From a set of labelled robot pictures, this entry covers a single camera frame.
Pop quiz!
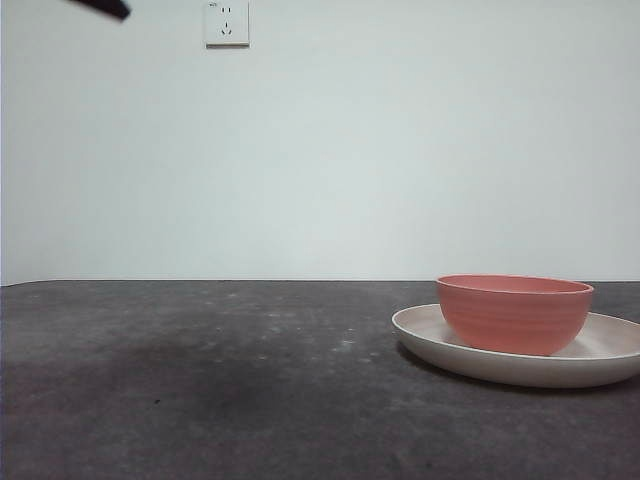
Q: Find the red ribbed bowl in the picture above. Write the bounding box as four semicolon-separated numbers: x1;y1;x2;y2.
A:
434;273;595;357

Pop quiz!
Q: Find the white shallow plate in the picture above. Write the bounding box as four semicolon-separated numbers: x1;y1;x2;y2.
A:
390;303;640;390

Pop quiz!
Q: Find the white wall socket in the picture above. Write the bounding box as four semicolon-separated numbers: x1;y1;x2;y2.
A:
204;0;251;49

